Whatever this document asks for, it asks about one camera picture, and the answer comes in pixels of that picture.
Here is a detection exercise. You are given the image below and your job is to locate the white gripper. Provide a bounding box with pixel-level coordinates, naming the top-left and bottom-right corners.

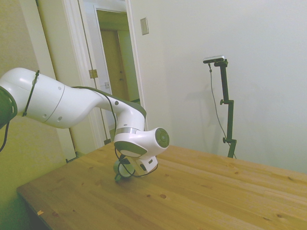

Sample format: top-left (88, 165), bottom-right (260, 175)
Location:
top-left (130, 155), bottom-right (158, 174)

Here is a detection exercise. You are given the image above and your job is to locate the white open door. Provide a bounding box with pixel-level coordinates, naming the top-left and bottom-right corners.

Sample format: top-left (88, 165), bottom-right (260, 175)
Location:
top-left (79, 0), bottom-right (114, 146)

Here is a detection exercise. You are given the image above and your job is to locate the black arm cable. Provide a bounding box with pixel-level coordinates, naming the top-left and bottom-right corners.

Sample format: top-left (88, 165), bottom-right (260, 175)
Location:
top-left (71, 85), bottom-right (159, 179)

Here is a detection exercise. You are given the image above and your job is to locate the black jointed camera stand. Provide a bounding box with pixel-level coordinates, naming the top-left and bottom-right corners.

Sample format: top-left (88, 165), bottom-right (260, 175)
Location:
top-left (213, 59), bottom-right (237, 159)

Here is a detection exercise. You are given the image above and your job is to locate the white door frame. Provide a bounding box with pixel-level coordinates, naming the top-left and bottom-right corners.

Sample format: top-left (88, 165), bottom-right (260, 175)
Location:
top-left (62, 0), bottom-right (149, 154)

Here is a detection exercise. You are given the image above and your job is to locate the grey camera on stand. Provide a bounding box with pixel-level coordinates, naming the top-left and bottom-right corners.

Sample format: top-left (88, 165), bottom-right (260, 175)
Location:
top-left (202, 55), bottom-right (226, 64)

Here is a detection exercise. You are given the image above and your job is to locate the black cable tie strap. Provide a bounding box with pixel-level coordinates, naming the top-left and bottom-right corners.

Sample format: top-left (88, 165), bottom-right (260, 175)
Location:
top-left (22, 69), bottom-right (40, 117)

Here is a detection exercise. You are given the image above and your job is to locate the beige wall switch plate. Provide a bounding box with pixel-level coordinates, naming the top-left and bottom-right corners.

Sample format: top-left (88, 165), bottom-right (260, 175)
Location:
top-left (140, 17), bottom-right (150, 36)

